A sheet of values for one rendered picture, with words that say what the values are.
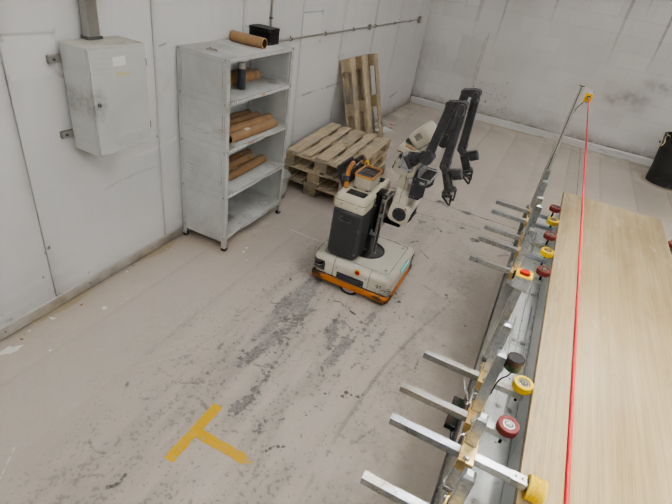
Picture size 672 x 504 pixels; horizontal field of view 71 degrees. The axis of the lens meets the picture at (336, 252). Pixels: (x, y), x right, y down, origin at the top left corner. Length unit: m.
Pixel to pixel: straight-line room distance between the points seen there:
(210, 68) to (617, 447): 3.13
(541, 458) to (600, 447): 0.26
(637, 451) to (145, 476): 2.14
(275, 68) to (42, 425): 3.09
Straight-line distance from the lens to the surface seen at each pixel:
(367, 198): 3.39
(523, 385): 2.12
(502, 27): 9.18
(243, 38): 4.01
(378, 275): 3.54
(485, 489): 2.10
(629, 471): 2.07
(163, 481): 2.67
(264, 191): 4.73
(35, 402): 3.11
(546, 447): 1.96
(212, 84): 3.58
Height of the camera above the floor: 2.27
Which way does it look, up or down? 33 degrees down
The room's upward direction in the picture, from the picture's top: 10 degrees clockwise
